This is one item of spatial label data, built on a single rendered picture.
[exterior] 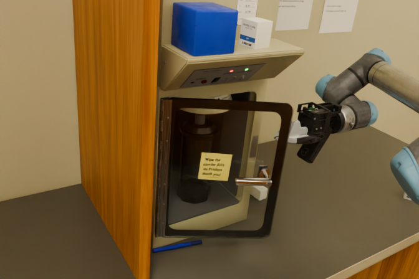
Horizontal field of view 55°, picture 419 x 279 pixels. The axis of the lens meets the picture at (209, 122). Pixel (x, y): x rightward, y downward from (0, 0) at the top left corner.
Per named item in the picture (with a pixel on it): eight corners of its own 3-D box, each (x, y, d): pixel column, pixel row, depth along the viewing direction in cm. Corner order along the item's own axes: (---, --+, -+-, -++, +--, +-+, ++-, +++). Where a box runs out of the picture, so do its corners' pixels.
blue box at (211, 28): (170, 44, 88) (172, 2, 84) (209, 42, 93) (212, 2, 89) (193, 56, 80) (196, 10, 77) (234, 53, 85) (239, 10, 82)
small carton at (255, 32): (238, 43, 94) (241, 17, 91) (254, 42, 97) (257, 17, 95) (254, 49, 91) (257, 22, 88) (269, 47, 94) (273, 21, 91)
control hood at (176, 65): (158, 88, 91) (160, 44, 87) (269, 75, 108) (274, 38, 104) (183, 106, 83) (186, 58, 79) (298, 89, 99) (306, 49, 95)
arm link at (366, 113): (352, 112, 125) (371, 131, 120) (327, 117, 120) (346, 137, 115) (365, 93, 120) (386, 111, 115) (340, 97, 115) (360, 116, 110)
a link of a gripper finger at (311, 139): (288, 132, 104) (312, 127, 109) (287, 138, 105) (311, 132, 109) (301, 139, 101) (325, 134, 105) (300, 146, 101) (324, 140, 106)
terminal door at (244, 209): (158, 235, 109) (164, 96, 92) (269, 236, 112) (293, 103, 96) (158, 237, 108) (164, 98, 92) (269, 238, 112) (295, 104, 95)
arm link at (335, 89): (343, 73, 129) (367, 95, 122) (315, 96, 130) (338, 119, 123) (340, 60, 122) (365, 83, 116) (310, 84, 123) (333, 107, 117)
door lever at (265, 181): (232, 176, 102) (233, 167, 101) (269, 177, 103) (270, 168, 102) (235, 188, 97) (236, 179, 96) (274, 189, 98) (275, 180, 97)
